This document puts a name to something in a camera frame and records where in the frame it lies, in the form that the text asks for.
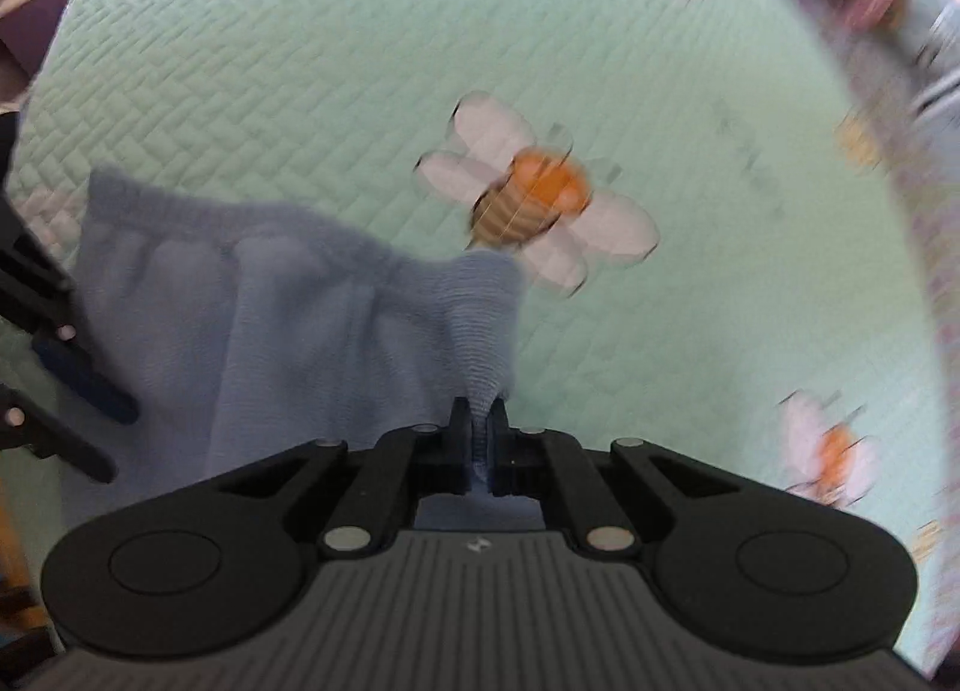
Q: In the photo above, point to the mint green bee-print quilt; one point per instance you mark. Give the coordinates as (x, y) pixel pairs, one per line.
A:
(712, 361)

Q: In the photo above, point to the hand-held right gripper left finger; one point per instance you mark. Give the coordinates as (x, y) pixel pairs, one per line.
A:
(461, 447)

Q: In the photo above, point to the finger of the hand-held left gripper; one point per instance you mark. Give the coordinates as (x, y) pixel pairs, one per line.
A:
(82, 376)
(67, 447)

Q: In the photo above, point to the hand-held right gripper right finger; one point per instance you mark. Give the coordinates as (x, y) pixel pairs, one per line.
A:
(499, 451)

